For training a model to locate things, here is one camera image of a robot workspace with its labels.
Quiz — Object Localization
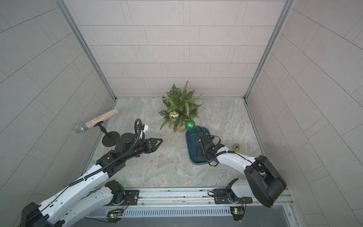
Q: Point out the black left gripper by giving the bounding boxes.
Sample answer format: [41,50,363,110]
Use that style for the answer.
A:
[123,138,164,161]

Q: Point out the green glitter ball ornament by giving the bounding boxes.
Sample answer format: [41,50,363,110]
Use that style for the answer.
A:
[185,120,196,131]

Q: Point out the gold shiny ball ornament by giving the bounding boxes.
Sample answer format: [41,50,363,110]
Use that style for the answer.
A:
[169,111,179,121]

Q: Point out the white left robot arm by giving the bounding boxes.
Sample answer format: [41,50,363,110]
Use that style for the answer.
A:
[20,133,163,227]

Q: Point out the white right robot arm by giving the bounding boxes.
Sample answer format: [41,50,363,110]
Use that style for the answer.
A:
[197,133,287,208]

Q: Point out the small green christmas tree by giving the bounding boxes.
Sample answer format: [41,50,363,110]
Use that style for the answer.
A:
[159,82,203,132]

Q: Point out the teal plastic tray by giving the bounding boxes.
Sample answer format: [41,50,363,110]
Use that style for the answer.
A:
[185,127,211,165]

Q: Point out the yellow blue small ornament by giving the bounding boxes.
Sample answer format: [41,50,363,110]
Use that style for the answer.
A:
[233,143,242,151]

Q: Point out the right green circuit board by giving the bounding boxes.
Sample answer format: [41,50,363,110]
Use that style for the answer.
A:
[230,206,246,221]

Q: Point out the green circuit board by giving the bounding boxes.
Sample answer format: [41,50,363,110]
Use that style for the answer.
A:
[230,206,246,221]
[106,209,124,224]

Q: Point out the glittery silver microphone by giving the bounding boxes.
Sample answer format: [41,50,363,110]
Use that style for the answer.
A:
[74,109,118,134]

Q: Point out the left green circuit board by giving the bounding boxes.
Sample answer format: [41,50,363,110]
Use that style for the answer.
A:
[106,209,124,224]

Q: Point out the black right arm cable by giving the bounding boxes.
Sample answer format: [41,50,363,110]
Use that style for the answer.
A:
[194,125,256,168]

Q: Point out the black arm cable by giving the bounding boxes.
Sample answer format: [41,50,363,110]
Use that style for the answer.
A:
[16,118,143,227]
[194,125,256,168]

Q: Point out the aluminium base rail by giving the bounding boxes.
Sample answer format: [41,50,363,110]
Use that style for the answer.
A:
[87,183,295,221]

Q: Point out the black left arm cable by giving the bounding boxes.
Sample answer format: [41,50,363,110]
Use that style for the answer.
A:
[16,118,143,227]

